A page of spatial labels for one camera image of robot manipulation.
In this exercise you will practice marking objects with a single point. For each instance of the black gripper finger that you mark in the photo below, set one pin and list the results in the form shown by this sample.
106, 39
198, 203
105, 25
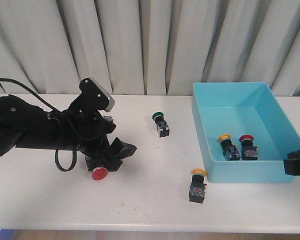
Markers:
122, 149
292, 163
111, 163

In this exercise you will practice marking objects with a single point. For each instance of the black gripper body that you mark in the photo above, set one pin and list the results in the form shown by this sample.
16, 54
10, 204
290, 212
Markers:
88, 134

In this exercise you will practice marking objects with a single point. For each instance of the red push button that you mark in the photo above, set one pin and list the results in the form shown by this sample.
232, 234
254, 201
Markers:
249, 152
98, 171

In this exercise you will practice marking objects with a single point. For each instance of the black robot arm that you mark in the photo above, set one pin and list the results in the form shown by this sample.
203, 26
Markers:
23, 125

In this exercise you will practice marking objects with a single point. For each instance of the light blue plastic box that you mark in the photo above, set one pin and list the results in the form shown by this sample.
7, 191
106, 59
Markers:
244, 108

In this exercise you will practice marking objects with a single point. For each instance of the green push button left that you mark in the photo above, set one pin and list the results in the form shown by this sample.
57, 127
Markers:
108, 118

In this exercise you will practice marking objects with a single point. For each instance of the green push button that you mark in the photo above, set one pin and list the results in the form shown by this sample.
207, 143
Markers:
108, 118
162, 126

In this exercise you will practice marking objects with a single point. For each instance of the green push button centre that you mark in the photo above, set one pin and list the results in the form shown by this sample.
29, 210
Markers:
162, 126

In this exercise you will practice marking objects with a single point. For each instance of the grey pleated curtain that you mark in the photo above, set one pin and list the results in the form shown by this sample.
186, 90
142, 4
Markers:
150, 47

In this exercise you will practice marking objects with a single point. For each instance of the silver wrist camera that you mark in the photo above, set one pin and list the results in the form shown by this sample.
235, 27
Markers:
93, 98

